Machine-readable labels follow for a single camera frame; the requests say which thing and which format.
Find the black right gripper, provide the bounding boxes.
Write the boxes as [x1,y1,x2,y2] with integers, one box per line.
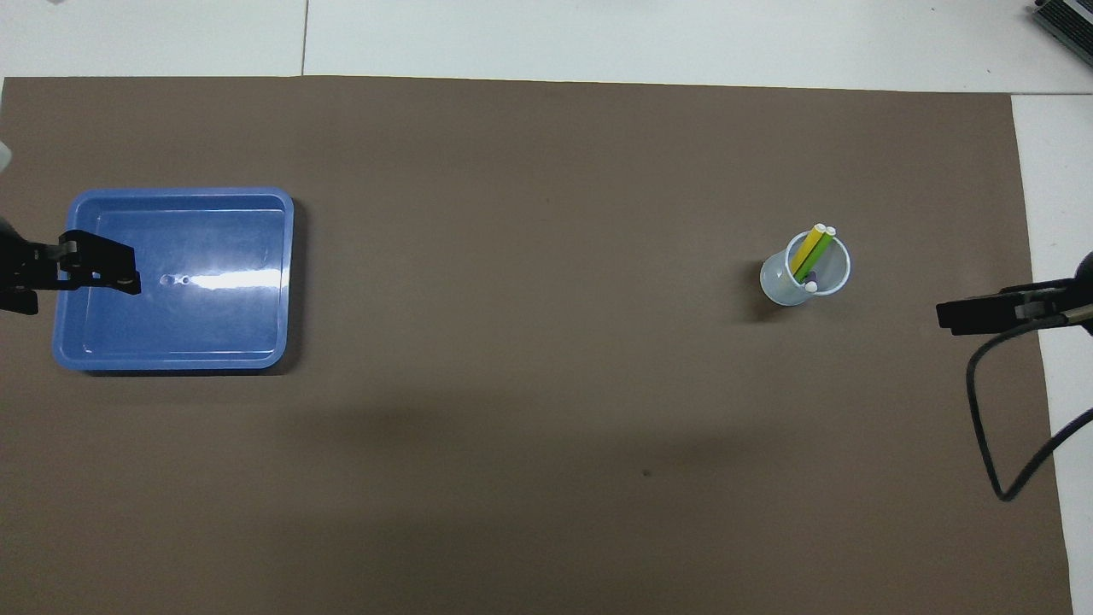
[937,252,1093,336]

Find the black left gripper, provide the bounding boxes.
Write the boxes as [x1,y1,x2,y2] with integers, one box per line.
[0,218,142,315]

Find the green pen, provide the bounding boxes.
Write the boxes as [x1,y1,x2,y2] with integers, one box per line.
[796,227,836,283]

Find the yellow pen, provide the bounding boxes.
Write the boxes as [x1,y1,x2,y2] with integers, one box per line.
[790,224,827,278]

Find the blue plastic tray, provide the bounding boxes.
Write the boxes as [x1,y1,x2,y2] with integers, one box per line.
[53,187,295,373]

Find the translucent plastic measuring cup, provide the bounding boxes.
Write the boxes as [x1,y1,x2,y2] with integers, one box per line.
[760,229,851,307]

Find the grey ribbed device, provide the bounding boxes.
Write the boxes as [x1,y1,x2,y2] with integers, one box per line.
[1031,0,1093,54]

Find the brown table mat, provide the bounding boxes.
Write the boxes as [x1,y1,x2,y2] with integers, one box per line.
[0,75,1075,615]

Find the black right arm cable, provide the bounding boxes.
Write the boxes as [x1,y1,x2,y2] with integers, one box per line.
[967,303,1093,502]

